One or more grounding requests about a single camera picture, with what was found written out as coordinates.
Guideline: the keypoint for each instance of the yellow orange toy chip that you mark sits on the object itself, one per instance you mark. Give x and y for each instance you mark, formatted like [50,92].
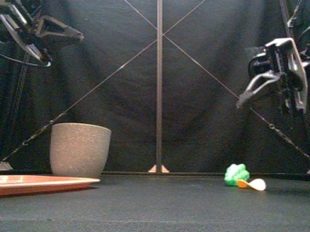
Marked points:
[256,184]

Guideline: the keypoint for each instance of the grey speckled bowl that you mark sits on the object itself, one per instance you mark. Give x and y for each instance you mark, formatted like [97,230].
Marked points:
[79,149]

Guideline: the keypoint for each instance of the green bumpy toy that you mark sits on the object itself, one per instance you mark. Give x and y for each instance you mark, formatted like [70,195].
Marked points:
[236,173]

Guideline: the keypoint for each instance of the black cloth backdrop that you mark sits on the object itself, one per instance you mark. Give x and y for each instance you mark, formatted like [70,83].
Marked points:
[121,120]

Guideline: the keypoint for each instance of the orange plate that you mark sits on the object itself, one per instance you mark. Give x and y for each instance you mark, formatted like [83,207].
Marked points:
[41,182]

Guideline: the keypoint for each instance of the vertical metal frame post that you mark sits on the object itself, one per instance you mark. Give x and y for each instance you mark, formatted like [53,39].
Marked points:
[160,90]

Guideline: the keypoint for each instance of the post base bracket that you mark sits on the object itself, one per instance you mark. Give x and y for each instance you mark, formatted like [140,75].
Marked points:
[160,169]

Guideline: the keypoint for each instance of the metal corner bracket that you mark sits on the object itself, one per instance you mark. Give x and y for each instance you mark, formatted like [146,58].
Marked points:
[5,166]

